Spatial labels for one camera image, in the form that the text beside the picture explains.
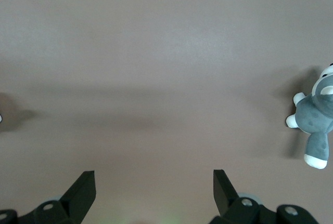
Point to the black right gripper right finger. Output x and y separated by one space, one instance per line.
226 198

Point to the grey white husky plush toy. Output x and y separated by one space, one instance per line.
314 117

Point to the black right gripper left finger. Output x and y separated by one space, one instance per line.
78 200

